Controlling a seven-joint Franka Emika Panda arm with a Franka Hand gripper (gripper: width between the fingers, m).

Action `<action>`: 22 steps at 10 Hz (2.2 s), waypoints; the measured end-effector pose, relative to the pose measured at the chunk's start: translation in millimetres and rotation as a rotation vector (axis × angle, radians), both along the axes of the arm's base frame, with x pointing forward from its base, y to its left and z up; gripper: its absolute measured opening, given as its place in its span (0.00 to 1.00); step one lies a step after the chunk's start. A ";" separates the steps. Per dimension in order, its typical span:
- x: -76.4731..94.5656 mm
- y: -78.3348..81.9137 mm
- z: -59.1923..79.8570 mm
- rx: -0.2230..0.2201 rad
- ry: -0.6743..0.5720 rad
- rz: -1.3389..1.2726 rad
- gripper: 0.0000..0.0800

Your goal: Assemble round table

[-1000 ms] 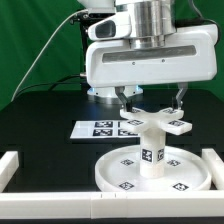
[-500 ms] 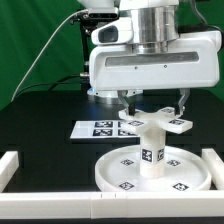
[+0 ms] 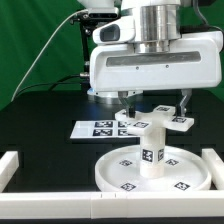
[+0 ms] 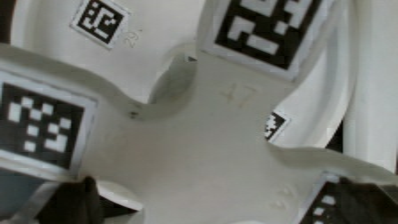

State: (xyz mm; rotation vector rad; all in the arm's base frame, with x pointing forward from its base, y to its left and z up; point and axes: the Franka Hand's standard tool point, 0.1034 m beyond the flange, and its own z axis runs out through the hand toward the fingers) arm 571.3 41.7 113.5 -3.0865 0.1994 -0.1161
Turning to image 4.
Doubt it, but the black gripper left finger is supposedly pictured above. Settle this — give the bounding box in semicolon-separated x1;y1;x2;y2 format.
6;176;107;224

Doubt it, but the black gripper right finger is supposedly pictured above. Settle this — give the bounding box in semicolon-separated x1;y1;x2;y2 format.
331;184;398;224

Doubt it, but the white cross-shaped table base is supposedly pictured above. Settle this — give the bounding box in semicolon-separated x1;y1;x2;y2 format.
0;0;398;224

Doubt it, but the white round table top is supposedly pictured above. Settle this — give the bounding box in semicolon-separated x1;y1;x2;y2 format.
10;0;356;147

